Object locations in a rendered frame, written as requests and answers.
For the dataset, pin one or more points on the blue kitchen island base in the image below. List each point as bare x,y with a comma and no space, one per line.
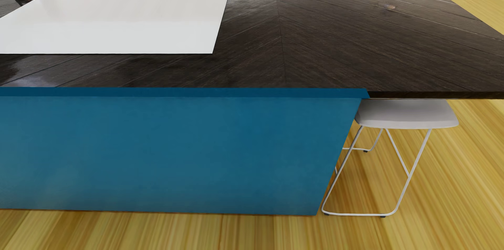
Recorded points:
169,151

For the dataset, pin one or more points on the white flat cooktop panel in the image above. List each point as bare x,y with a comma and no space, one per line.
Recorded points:
114,21

